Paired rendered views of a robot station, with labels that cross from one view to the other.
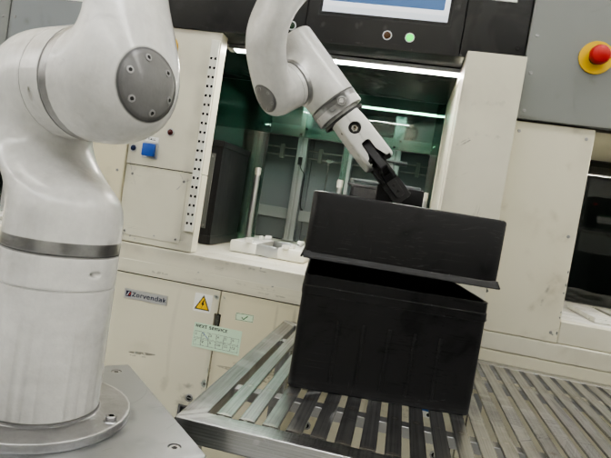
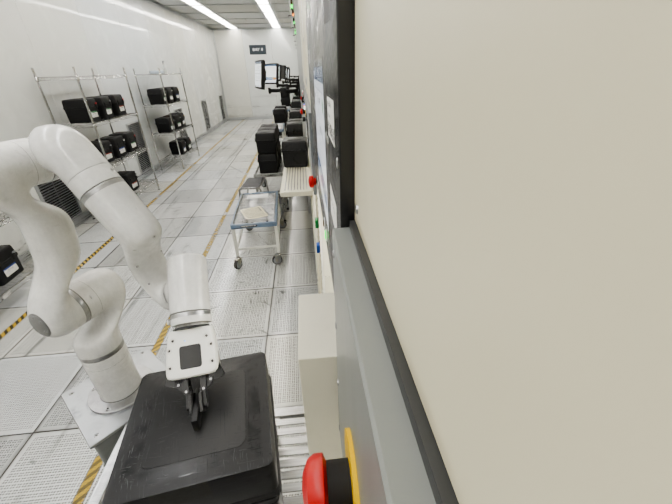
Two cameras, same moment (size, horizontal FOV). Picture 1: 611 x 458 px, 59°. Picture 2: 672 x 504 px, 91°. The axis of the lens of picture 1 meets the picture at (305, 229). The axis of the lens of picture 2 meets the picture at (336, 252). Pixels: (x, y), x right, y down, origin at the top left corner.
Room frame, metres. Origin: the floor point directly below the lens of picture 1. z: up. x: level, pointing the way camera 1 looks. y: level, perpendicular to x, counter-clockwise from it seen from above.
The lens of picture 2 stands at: (1.09, -0.66, 1.68)
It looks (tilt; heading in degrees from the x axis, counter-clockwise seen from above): 29 degrees down; 75
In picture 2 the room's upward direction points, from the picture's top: 2 degrees counter-clockwise
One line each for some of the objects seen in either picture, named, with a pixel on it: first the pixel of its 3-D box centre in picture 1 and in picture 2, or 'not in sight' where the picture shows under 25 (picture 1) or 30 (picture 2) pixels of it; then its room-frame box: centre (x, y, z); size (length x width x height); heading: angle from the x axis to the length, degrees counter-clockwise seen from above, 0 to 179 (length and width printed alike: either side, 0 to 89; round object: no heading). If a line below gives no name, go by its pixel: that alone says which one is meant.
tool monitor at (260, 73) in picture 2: not in sight; (275, 79); (1.53, 3.40, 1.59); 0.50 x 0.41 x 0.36; 170
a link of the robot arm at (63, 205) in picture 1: (59, 137); (96, 311); (0.60, 0.29, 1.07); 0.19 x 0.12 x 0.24; 56
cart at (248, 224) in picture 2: not in sight; (261, 225); (1.15, 2.66, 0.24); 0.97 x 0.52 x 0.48; 83
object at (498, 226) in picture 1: (394, 225); (203, 423); (0.92, -0.15, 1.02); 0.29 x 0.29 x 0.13; 88
